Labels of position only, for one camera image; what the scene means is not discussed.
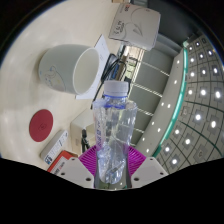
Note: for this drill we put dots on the white ceramic mug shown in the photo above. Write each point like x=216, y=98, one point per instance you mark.
x=56, y=70

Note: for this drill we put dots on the white printed carton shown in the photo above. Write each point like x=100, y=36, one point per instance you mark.
x=135, y=25

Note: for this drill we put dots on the round ceiling lights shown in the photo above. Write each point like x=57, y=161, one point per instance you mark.
x=198, y=117

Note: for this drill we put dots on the black clip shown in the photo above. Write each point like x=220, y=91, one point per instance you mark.
x=85, y=140

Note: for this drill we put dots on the beige open tray box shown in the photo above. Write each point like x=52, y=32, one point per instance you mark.
x=77, y=125

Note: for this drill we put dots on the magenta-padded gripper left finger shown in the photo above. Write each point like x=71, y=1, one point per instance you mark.
x=88, y=158

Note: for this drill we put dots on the clear plastic water bottle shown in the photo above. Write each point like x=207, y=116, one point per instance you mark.
x=115, y=133

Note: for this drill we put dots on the flat round red coaster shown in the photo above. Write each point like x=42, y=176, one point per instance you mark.
x=41, y=125

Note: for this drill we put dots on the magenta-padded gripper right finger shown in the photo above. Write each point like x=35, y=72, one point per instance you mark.
x=137, y=160

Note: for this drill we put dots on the small white printed box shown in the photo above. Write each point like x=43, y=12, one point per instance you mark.
x=55, y=146

